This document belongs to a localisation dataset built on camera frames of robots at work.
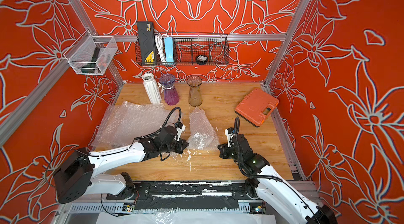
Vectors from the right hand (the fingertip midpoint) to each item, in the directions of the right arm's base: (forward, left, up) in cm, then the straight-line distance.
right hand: (215, 147), depth 80 cm
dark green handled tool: (+30, +66, +28) cm, 78 cm away
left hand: (+2, +14, 0) cm, 14 cm away
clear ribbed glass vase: (+32, +12, +4) cm, 35 cm away
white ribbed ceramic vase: (+33, +39, +10) cm, 52 cm away
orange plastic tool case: (+27, -27, -1) cm, 39 cm away
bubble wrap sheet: (+17, +54, -4) cm, 57 cm away
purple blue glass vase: (+33, +28, +2) cm, 43 cm away
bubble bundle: (+5, +7, +4) cm, 9 cm away
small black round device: (+49, +8, +21) cm, 54 cm away
